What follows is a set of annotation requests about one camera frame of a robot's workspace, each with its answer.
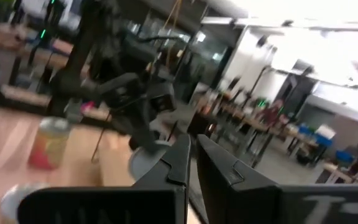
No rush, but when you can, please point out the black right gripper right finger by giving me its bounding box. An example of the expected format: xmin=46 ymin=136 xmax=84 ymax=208
xmin=196 ymin=134 xmax=358 ymax=224

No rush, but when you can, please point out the pears can green label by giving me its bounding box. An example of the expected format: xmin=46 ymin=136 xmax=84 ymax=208
xmin=0 ymin=182 xmax=51 ymax=224

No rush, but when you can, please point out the spicy black beans can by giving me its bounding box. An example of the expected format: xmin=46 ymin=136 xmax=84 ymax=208
xmin=127 ymin=140 xmax=171 ymax=182

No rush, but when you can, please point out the person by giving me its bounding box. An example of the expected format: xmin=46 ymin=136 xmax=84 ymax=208
xmin=259 ymin=98 xmax=285 ymax=127

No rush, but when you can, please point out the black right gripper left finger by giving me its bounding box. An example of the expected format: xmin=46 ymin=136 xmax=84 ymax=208
xmin=17 ymin=133 xmax=192 ymax=224

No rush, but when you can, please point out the tall corn can red label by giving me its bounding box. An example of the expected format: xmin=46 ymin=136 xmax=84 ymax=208
xmin=27 ymin=116 xmax=71 ymax=171

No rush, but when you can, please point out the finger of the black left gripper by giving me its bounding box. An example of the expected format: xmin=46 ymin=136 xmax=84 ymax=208
xmin=127 ymin=137 xmax=139 ymax=151
xmin=134 ymin=102 xmax=167 ymax=154

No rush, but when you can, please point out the yellow hanging rope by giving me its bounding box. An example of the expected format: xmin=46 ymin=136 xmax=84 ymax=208
xmin=162 ymin=0 xmax=183 ymax=68

